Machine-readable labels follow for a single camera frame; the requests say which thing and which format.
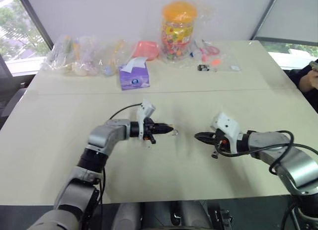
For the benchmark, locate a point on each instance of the grey rounded robot shell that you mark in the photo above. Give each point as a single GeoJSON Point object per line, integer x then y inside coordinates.
{"type": "Point", "coordinates": [193, 216]}
{"type": "Point", "coordinates": [125, 217]}

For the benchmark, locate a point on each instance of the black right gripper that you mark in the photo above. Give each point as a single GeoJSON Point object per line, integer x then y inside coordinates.
{"type": "Point", "coordinates": [218, 136]}

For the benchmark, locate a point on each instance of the small orange plastic piece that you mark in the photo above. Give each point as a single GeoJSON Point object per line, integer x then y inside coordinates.
{"type": "Point", "coordinates": [215, 62]}

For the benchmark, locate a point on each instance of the black metal bracket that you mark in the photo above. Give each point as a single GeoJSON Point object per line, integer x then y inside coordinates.
{"type": "Point", "coordinates": [221, 218]}

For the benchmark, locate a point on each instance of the person's bare hand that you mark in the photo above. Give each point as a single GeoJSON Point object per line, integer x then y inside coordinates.
{"type": "Point", "coordinates": [313, 78]}

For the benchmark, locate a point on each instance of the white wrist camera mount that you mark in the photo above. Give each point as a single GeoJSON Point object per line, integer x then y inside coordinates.
{"type": "Point", "coordinates": [227, 127]}
{"type": "Point", "coordinates": [146, 108]}

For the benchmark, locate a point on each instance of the purple tissue box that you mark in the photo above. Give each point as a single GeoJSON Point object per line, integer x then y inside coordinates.
{"type": "Point", "coordinates": [135, 78]}

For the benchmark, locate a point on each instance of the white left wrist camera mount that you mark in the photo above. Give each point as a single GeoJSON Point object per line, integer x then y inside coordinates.
{"type": "Point", "coordinates": [146, 108]}

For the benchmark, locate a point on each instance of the pink plastic bowl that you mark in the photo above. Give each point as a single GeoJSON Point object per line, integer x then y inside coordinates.
{"type": "Point", "coordinates": [146, 50]}

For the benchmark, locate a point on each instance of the clear bag around jar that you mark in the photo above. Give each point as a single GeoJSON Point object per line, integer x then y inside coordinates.
{"type": "Point", "coordinates": [205, 19]}

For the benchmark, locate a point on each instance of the clear bag with yellow toy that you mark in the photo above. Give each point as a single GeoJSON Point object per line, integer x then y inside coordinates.
{"type": "Point", "coordinates": [111, 58]}

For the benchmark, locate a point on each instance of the small clear object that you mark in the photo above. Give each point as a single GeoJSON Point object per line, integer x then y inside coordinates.
{"type": "Point", "coordinates": [175, 133]}

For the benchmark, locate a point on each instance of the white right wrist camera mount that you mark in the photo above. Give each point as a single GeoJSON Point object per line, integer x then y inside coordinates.
{"type": "Point", "coordinates": [227, 127]}

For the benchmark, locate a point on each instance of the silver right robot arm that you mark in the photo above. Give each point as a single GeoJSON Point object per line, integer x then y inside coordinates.
{"type": "Point", "coordinates": [295, 163]}

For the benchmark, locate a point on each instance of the person's dark sleeve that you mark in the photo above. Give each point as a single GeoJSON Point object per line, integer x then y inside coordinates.
{"type": "Point", "coordinates": [299, 78]}

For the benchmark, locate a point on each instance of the small black box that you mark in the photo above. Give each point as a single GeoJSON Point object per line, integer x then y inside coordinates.
{"type": "Point", "coordinates": [203, 67]}

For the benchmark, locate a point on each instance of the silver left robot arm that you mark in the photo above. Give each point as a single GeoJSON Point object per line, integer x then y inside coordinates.
{"type": "Point", "coordinates": [106, 134]}

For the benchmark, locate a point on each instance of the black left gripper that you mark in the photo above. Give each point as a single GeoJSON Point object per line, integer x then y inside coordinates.
{"type": "Point", "coordinates": [150, 128]}

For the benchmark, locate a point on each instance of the clear bag of pens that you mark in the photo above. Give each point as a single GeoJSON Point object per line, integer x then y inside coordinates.
{"type": "Point", "coordinates": [223, 53]}

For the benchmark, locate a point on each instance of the clear bag of toys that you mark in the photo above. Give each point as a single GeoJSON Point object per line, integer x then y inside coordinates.
{"type": "Point", "coordinates": [67, 53]}

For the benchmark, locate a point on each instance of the dark office chair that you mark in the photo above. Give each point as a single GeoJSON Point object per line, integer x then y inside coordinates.
{"type": "Point", "coordinates": [11, 105]}

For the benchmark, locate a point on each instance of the orange-lidded candy jar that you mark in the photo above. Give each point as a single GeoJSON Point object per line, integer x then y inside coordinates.
{"type": "Point", "coordinates": [177, 31]}

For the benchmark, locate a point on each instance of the small white packet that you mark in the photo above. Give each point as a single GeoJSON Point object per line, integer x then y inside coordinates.
{"type": "Point", "coordinates": [235, 68]}

